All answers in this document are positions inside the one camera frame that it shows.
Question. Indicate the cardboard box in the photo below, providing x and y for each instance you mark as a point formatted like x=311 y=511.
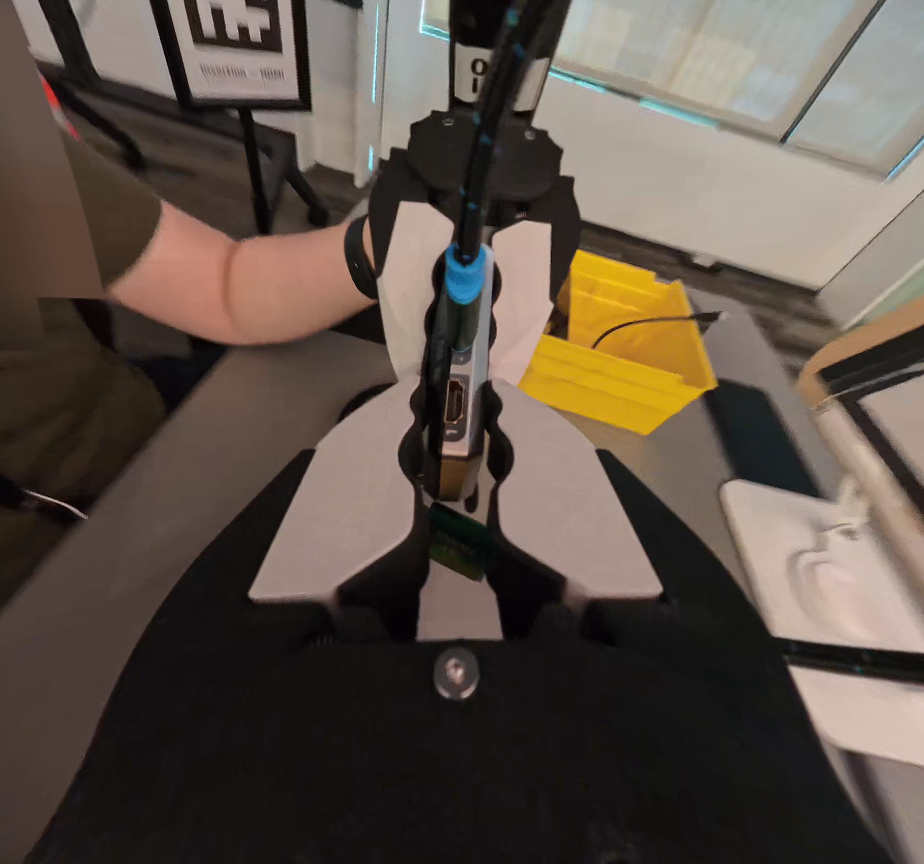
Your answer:
x=866 y=333

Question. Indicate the yellow plastic bin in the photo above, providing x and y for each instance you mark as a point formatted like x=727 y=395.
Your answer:
x=613 y=380

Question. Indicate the silver adapter hub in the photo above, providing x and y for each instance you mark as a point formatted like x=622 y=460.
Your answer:
x=463 y=456

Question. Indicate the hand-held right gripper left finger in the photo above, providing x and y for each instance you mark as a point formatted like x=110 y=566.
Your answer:
x=339 y=517

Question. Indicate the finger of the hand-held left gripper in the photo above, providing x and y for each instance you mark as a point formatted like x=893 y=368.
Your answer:
x=408 y=279
x=523 y=286

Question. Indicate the black wristband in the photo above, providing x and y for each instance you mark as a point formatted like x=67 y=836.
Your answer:
x=357 y=265

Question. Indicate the black mat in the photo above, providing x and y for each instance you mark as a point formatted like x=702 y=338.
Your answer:
x=758 y=438

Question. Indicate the green label tag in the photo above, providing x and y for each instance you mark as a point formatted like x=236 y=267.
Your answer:
x=458 y=546

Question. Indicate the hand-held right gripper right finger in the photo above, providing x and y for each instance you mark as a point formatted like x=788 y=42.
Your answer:
x=570 y=517

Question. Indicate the white tray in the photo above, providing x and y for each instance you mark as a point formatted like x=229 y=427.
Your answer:
x=779 y=561

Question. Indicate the black sign stand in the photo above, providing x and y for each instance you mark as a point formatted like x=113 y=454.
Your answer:
x=254 y=171

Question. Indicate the person's olive shirt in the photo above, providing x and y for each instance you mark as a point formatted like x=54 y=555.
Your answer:
x=72 y=402

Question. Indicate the person's left forearm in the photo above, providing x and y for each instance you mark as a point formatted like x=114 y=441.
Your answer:
x=252 y=286

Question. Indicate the window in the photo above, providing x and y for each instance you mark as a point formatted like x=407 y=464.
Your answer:
x=722 y=12

